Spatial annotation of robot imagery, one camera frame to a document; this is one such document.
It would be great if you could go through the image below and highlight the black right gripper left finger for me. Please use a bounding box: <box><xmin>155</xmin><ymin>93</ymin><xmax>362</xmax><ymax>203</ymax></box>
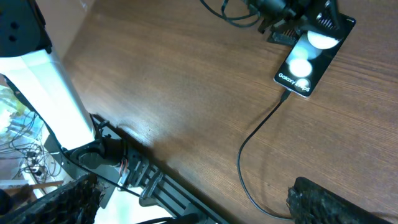
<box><xmin>1</xmin><ymin>174</ymin><xmax>103</xmax><ymax>224</ymax></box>

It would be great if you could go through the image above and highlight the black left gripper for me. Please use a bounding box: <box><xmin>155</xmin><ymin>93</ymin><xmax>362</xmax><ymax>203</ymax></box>
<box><xmin>243</xmin><ymin>0</ymin><xmax>341</xmax><ymax>47</ymax></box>

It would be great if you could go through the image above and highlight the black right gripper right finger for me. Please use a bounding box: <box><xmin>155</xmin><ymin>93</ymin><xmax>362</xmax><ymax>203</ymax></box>
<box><xmin>287</xmin><ymin>177</ymin><xmax>391</xmax><ymax>224</ymax></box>

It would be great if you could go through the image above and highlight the black Galaxy smartphone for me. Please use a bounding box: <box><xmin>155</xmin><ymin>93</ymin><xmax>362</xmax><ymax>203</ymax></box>
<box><xmin>274</xmin><ymin>15</ymin><xmax>356</xmax><ymax>98</ymax></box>

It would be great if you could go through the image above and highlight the black charging cable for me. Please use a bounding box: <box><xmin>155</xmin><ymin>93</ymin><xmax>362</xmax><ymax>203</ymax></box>
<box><xmin>237</xmin><ymin>88</ymin><xmax>295</xmax><ymax>222</ymax></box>

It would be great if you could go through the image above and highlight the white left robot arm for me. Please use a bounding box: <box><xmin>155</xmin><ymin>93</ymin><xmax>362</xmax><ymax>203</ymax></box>
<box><xmin>1</xmin><ymin>1</ymin><xmax>353</xmax><ymax>169</ymax></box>

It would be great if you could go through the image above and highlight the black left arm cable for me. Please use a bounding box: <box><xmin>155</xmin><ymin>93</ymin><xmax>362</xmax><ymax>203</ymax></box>
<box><xmin>198</xmin><ymin>0</ymin><xmax>262</xmax><ymax>29</ymax></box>

